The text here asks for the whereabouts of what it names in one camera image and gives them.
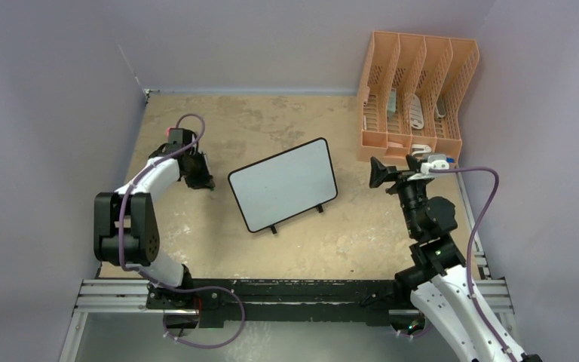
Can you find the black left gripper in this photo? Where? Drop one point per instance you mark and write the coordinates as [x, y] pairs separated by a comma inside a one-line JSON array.
[[204, 179]]

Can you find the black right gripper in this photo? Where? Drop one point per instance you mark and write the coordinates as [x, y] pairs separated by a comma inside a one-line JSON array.
[[379, 173]]

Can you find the white whiteboard black frame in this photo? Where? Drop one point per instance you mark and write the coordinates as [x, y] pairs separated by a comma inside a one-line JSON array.
[[284, 185]]

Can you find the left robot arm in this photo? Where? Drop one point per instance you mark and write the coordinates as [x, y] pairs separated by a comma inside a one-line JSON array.
[[125, 229]]

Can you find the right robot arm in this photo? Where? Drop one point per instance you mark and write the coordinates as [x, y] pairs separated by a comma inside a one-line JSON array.
[[441, 284]]

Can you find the white stapler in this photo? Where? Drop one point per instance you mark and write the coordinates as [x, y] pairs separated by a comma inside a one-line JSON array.
[[421, 149]]

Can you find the white perforated object in organizer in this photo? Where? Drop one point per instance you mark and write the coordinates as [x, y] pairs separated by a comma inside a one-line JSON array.
[[416, 117]]

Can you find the peach plastic file organizer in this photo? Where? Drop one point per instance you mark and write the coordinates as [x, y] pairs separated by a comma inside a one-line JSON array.
[[410, 92]]

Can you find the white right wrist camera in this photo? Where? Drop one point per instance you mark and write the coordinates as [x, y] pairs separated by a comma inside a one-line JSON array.
[[433, 163]]

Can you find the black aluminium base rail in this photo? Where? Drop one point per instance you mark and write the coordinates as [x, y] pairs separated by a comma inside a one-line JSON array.
[[376, 303]]

